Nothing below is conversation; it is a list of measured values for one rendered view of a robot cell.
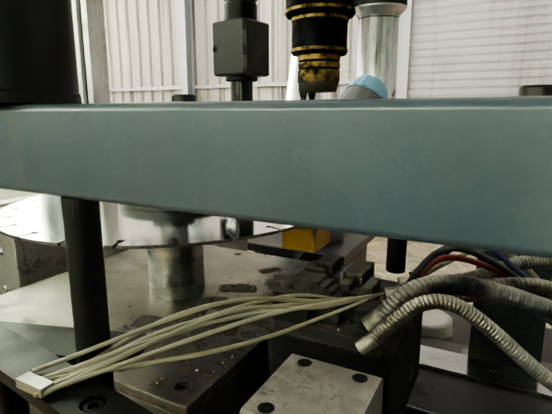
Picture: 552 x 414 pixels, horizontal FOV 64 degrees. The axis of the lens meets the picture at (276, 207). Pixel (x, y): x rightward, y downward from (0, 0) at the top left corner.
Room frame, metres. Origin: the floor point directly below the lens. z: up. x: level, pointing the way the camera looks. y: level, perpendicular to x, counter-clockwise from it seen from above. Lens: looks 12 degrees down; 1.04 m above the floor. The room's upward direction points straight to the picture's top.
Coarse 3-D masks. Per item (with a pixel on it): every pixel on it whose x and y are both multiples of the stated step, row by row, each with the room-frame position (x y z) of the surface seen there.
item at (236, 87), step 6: (234, 84) 0.45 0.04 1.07; (240, 84) 0.45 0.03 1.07; (246, 84) 0.45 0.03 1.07; (252, 84) 0.46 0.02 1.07; (234, 90) 0.45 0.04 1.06; (240, 90) 0.45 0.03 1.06; (246, 90) 0.45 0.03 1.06; (252, 90) 0.46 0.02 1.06; (234, 96) 0.45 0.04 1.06; (240, 96) 0.45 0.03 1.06; (246, 96) 0.45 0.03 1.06; (252, 96) 0.45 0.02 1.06
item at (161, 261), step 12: (156, 252) 0.44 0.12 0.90; (168, 252) 0.44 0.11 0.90; (180, 252) 0.44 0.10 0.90; (192, 252) 0.45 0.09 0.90; (156, 264) 0.44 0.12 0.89; (168, 264) 0.44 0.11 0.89; (180, 264) 0.44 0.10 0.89; (192, 264) 0.45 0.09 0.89; (156, 276) 0.44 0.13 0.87; (168, 276) 0.44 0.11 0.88; (180, 276) 0.44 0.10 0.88; (192, 276) 0.45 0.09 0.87; (204, 276) 0.47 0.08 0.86; (156, 288) 0.44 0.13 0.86; (168, 288) 0.44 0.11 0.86; (180, 288) 0.44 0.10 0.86; (192, 288) 0.45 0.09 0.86; (204, 288) 0.47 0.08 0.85; (168, 300) 0.44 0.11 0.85
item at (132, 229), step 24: (0, 216) 0.40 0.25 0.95; (24, 216) 0.40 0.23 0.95; (48, 216) 0.40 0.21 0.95; (120, 216) 0.40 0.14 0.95; (144, 216) 0.40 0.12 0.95; (168, 216) 0.40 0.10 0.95; (192, 216) 0.40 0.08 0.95; (216, 216) 0.40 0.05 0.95; (24, 240) 0.32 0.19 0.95; (48, 240) 0.32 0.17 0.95; (120, 240) 0.32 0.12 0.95; (144, 240) 0.32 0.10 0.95; (168, 240) 0.32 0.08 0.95; (192, 240) 0.32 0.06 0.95; (216, 240) 0.32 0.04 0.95; (240, 240) 0.32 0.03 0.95
